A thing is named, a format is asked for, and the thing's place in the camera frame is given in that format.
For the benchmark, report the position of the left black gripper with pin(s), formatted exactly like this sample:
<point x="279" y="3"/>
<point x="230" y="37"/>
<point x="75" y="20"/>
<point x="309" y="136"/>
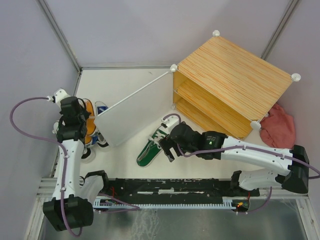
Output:
<point x="86" y="113"/>

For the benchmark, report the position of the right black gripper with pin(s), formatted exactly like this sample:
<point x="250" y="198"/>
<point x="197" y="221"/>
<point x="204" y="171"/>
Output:
<point x="167" y="144"/>

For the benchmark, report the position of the green sneaker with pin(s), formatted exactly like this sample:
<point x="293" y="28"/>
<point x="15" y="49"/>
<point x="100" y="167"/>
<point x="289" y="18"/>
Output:
<point x="153" y="147"/>
<point x="56" y="127"/>

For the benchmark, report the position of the white cabinet door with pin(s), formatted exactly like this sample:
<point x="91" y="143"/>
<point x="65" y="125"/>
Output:
<point x="132" y="114"/>

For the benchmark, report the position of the wooden shoe cabinet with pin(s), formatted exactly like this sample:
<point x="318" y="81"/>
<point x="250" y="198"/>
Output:
<point x="225" y="88"/>

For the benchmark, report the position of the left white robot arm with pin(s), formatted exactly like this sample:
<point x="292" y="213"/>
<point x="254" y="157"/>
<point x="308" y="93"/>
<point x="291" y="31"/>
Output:
<point x="71" y="206"/>

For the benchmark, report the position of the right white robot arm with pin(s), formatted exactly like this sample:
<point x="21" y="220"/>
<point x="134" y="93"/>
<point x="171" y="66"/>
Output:
<point x="278" y="167"/>

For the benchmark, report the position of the blue sneaker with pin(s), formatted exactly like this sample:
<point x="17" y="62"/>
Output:
<point x="100" y="142"/>
<point x="100" y="107"/>

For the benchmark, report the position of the pink cloth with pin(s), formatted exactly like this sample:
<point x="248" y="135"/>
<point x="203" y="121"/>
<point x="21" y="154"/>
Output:
<point x="278" y="128"/>

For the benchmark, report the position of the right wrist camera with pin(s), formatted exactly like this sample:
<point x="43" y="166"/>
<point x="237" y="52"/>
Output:
<point x="170" y="121"/>

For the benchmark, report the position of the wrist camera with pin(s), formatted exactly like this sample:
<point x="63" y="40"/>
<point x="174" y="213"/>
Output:
<point x="58" y="96"/>
<point x="170" y="121"/>

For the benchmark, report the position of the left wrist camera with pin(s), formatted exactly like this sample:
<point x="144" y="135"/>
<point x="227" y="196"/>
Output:
<point x="58" y="96"/>

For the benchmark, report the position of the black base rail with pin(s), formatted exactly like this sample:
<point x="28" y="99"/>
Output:
<point x="175" y="191"/>

